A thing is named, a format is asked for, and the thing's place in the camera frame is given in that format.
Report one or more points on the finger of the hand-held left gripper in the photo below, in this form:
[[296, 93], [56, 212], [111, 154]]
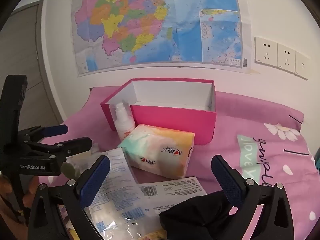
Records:
[[55, 130], [75, 146]]

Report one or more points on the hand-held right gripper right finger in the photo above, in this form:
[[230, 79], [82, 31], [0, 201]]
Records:
[[225, 177]]

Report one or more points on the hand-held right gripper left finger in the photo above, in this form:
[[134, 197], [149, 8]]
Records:
[[95, 180]]

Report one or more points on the clear plastic packet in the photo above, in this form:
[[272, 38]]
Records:
[[117, 180]]

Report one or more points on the black cloth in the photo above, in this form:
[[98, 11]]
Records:
[[200, 215]]

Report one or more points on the pink cardboard box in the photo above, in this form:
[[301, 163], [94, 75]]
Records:
[[175, 120]]

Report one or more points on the person's left hand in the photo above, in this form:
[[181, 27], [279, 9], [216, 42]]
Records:
[[31, 188]]

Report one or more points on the white labelled plastic packet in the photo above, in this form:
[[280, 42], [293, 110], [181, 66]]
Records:
[[175, 190]]

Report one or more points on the white spray bottle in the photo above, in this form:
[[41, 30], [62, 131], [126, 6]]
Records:
[[123, 127]]

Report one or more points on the pink printed blanket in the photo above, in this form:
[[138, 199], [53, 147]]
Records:
[[250, 120]]

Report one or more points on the pastel orange tissue pack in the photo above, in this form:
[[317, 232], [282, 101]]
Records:
[[155, 145]]

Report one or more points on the grey door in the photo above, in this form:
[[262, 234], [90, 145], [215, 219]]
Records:
[[25, 42]]

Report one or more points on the beige tape strip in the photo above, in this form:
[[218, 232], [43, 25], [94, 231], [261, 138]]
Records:
[[252, 72]]

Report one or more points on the white wall socket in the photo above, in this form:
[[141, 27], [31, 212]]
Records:
[[286, 58], [266, 51]]

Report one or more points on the white wall switch panel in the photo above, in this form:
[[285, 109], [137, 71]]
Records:
[[302, 66]]

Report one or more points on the colourful wall map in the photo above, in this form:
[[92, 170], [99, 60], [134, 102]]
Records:
[[150, 17]]

